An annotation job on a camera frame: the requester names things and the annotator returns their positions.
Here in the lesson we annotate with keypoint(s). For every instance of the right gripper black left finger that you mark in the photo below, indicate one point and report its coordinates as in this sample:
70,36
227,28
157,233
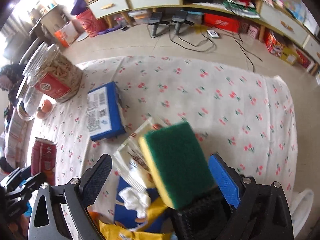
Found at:
94,178

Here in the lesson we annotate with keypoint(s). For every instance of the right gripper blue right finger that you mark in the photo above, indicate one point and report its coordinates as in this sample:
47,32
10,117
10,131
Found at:
227,179

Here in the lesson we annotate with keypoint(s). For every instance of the white torn snack wrapper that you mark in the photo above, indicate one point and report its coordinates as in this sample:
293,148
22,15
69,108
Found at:
129,160

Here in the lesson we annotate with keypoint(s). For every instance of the red soda can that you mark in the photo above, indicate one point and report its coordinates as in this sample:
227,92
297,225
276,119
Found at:
43,159

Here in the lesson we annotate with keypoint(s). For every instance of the white tissue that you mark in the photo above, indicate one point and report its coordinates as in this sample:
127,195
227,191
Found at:
138,201

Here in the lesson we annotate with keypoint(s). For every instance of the green yellow scrub sponge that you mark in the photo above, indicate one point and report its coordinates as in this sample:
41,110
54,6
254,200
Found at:
177,164

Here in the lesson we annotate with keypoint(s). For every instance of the blue milk carton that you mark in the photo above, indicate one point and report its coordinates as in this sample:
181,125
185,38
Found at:
104,114

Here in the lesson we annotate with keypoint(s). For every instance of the yellow snack bag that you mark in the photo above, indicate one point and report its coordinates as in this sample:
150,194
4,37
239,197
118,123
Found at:
127,225

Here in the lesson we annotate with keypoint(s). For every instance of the white plastic trash basin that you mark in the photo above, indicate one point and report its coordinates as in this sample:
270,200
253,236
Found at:
300,208

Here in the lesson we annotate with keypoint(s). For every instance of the cherry print tablecloth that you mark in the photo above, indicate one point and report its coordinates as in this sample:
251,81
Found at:
247,118

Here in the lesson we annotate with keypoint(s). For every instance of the orange tangerine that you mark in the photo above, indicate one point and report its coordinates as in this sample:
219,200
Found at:
46,106

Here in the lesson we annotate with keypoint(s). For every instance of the clear seed jar red label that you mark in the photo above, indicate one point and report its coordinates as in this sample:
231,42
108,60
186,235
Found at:
51,73

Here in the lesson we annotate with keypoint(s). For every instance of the colourful snack cardboard box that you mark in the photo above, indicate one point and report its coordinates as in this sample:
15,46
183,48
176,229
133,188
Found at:
274,42

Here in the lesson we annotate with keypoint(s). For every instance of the orange white paper bag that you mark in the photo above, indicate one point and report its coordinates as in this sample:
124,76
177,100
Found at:
67,34

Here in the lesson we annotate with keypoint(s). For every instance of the red gift box under cabinet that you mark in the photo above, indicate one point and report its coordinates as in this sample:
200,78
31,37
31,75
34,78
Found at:
221,22

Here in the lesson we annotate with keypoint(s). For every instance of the black device on floor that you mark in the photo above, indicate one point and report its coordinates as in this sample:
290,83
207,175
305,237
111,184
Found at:
178,19
153,22

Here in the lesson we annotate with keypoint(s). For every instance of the long wooden TV cabinet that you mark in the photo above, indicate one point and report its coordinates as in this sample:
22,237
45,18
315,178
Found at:
289,18

